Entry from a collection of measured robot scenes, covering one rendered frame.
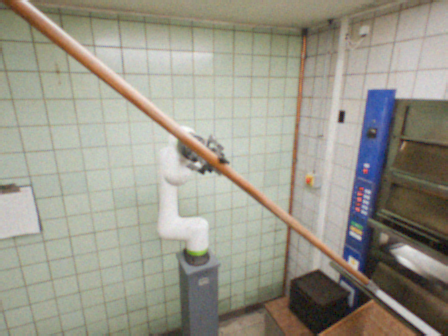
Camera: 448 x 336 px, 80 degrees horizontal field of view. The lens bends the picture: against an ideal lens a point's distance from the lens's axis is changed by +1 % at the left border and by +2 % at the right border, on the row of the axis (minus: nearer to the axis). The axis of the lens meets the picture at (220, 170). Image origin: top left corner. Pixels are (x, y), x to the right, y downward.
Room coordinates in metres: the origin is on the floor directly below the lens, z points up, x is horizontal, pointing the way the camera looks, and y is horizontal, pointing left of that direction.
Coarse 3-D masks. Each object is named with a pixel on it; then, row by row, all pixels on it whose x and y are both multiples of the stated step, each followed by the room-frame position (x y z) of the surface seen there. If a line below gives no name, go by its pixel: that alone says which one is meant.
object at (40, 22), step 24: (0, 0) 0.54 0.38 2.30; (24, 0) 0.55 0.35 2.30; (48, 24) 0.56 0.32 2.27; (72, 48) 0.57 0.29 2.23; (96, 72) 0.58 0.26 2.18; (168, 120) 0.64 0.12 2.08; (192, 144) 0.66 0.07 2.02; (216, 168) 0.69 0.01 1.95; (288, 216) 0.79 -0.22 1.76; (312, 240) 0.83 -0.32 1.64
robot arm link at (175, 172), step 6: (168, 162) 0.98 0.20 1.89; (174, 162) 0.97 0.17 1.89; (180, 162) 0.97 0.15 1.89; (186, 162) 0.98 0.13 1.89; (198, 162) 1.22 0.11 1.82; (168, 168) 0.97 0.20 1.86; (174, 168) 0.96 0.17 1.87; (180, 168) 0.97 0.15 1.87; (186, 168) 0.98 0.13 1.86; (168, 174) 0.96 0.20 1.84; (174, 174) 0.96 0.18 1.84; (180, 174) 0.96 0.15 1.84; (186, 174) 0.98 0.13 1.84; (168, 180) 0.97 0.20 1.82; (174, 180) 0.96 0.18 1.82; (180, 180) 0.97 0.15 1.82; (186, 180) 0.99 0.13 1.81
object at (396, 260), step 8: (384, 248) 1.49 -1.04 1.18; (384, 256) 1.44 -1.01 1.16; (392, 256) 1.41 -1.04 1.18; (400, 264) 1.34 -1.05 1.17; (408, 264) 1.33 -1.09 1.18; (408, 272) 1.30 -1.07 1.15; (416, 272) 1.26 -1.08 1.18; (424, 272) 1.26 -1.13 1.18; (424, 280) 1.22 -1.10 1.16; (432, 280) 1.20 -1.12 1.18; (440, 280) 1.20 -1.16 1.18; (432, 288) 1.18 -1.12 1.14; (440, 288) 1.15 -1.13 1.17
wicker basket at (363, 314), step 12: (372, 300) 1.42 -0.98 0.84; (360, 312) 1.38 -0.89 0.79; (372, 312) 1.40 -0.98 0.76; (384, 312) 1.35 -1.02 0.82; (336, 324) 1.30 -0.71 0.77; (348, 324) 1.35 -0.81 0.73; (360, 324) 1.38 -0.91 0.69; (372, 324) 1.38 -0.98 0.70; (384, 324) 1.32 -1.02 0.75; (396, 324) 1.27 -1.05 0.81
